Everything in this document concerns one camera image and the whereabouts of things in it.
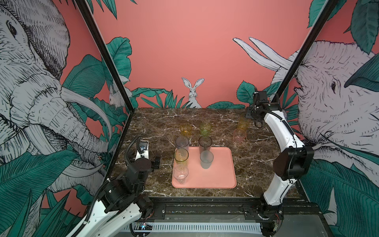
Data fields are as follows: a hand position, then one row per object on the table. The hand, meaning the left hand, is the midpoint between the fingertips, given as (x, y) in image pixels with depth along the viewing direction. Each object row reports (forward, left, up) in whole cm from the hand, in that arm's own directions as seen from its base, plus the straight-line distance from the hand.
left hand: (146, 149), depth 67 cm
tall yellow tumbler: (+34, -62, -25) cm, 75 cm away
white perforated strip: (-29, -24, -26) cm, 46 cm away
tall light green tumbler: (+3, -16, -13) cm, 21 cm away
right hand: (+25, -57, -3) cm, 63 cm away
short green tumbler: (+30, -32, -25) cm, 51 cm away
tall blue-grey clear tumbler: (+20, -16, -26) cm, 36 cm away
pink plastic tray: (-4, -39, -26) cm, 47 cm away
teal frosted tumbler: (+6, -31, -24) cm, 39 cm away
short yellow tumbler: (+29, -18, -24) cm, 42 cm away
